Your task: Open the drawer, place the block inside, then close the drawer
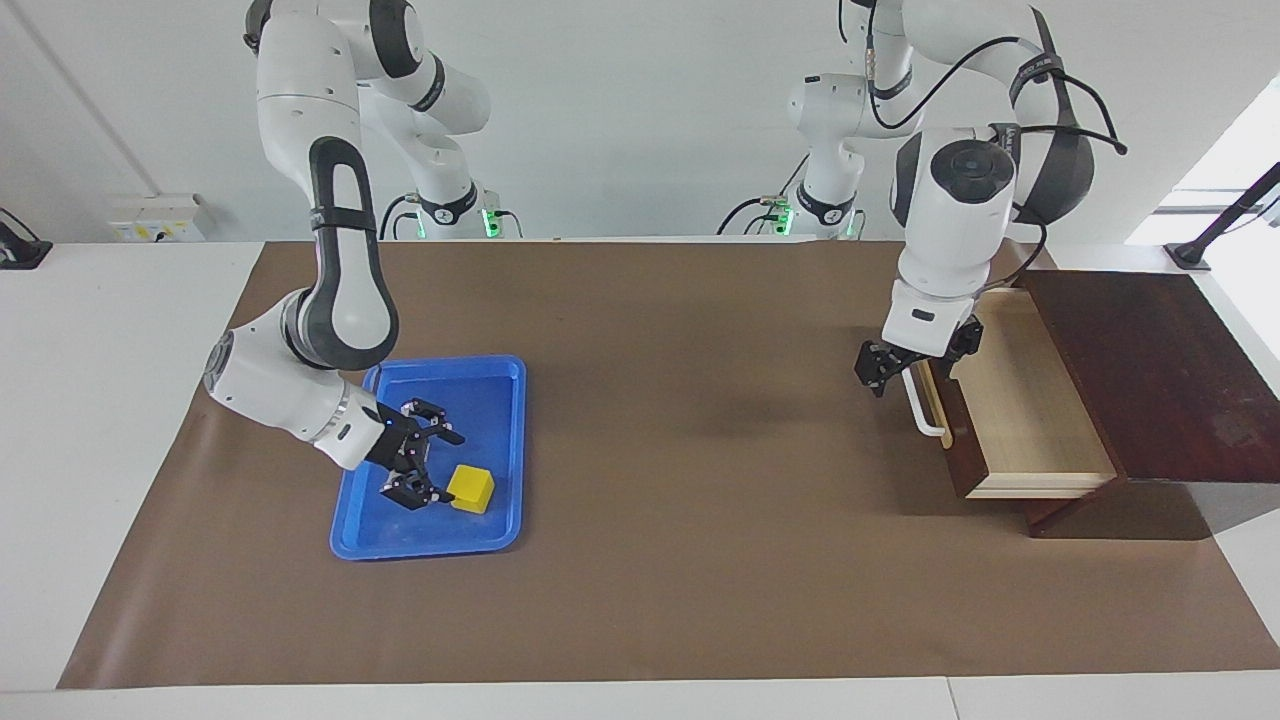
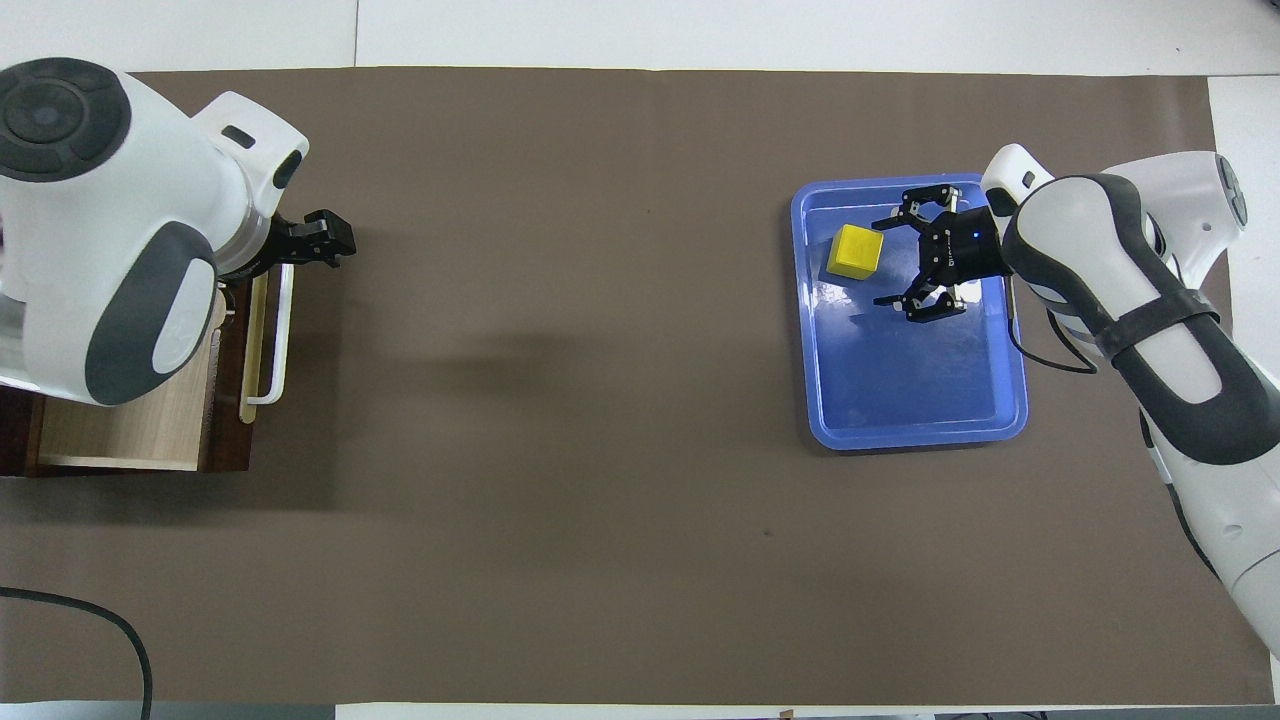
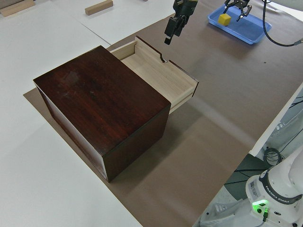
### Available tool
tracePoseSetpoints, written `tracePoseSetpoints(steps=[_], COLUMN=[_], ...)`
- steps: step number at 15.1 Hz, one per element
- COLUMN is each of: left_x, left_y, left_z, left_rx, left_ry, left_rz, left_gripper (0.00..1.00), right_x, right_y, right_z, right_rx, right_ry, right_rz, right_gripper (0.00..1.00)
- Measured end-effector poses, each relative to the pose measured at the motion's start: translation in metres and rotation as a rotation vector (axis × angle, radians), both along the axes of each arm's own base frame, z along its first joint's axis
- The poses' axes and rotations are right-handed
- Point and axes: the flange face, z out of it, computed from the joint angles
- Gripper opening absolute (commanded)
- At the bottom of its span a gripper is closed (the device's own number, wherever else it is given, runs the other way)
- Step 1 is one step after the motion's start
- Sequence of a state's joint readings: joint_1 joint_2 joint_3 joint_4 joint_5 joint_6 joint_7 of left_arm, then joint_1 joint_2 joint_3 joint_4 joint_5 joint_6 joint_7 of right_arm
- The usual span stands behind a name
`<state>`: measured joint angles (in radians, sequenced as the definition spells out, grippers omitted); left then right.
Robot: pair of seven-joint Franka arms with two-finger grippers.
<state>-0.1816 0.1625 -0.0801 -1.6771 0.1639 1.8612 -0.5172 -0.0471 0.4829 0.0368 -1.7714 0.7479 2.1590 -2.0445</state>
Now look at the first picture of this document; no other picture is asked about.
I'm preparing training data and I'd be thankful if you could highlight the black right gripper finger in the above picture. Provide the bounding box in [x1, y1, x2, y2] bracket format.
[400, 398, 467, 447]
[380, 470, 443, 512]

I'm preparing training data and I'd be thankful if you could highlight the white drawer handle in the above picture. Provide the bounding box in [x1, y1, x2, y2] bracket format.
[903, 362, 947, 439]

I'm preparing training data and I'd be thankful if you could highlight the yellow cube block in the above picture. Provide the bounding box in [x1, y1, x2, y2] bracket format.
[446, 463, 496, 515]

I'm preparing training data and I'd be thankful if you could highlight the wooden drawer dark front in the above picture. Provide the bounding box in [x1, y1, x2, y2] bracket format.
[915, 288, 1119, 501]

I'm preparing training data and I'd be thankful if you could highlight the blue plastic tray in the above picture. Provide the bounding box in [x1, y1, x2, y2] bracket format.
[329, 354, 528, 561]

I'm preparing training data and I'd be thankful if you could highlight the dark brown wooden cabinet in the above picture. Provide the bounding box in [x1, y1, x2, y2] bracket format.
[1012, 268, 1280, 541]

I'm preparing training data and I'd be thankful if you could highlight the black slanted stand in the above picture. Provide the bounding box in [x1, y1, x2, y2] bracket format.
[1165, 160, 1280, 273]

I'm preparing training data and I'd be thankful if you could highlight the brown table mat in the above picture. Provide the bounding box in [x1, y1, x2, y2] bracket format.
[57, 238, 1280, 691]

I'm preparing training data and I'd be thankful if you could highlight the black clamp base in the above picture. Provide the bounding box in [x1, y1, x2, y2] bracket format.
[0, 207, 53, 271]

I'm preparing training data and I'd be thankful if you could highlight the beige handle backing strip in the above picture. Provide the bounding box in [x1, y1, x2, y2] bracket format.
[915, 360, 955, 449]

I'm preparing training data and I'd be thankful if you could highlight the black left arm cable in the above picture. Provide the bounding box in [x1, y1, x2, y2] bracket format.
[868, 30, 1129, 291]

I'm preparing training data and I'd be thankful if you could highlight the white wall socket box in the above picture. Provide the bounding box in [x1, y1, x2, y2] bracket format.
[108, 193, 216, 244]

